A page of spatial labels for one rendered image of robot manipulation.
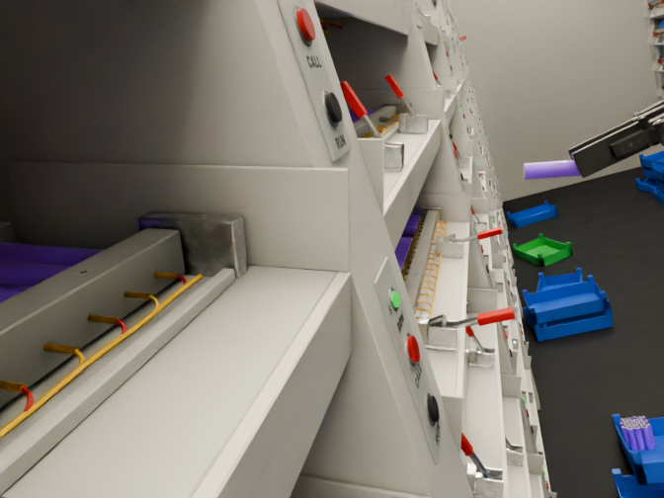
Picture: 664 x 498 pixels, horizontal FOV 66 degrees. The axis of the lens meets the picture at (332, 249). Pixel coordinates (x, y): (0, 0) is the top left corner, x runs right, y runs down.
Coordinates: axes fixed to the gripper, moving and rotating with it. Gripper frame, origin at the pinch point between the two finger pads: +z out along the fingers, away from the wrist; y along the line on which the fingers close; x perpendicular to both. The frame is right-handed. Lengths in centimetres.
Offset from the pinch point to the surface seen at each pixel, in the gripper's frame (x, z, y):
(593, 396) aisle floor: 104, 22, -104
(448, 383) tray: 8.3, 22.0, 21.5
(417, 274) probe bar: 3.8, 25.1, 2.1
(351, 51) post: -27.5, 25.2, -30.2
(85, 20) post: -26, 22, 40
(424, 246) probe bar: 3.7, 25.2, -8.4
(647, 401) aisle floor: 107, 7, -98
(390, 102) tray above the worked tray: -16.7, 23.3, -29.9
